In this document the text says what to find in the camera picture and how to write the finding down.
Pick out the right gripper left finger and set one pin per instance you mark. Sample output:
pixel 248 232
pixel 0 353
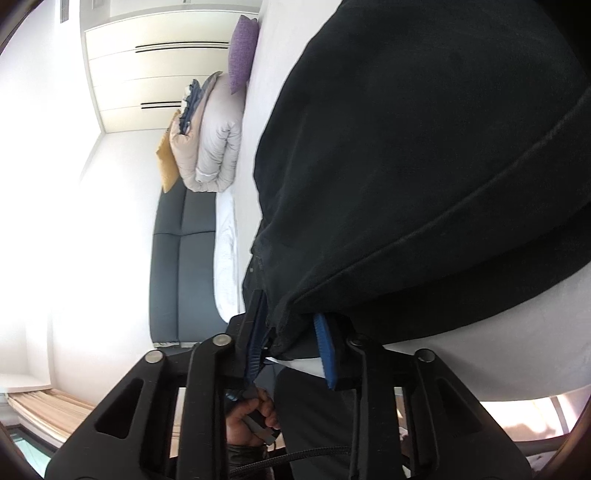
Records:
pixel 128 434

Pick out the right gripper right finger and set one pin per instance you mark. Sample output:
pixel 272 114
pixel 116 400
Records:
pixel 412 415

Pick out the black denim pants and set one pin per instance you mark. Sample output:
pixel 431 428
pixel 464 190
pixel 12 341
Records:
pixel 426 167

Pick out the dark grey headboard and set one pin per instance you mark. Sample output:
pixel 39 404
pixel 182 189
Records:
pixel 182 308

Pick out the yellow pillow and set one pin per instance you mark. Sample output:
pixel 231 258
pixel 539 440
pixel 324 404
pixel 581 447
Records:
pixel 167 166

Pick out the folded beige duvet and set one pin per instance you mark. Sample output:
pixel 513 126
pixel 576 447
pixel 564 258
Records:
pixel 206 153

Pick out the folded blue grey cloth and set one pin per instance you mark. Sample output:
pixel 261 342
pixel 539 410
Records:
pixel 189 103

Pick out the white wardrobe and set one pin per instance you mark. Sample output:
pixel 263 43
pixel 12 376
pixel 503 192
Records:
pixel 141 55

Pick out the purple pillow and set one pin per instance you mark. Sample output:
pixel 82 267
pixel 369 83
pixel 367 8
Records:
pixel 241 52

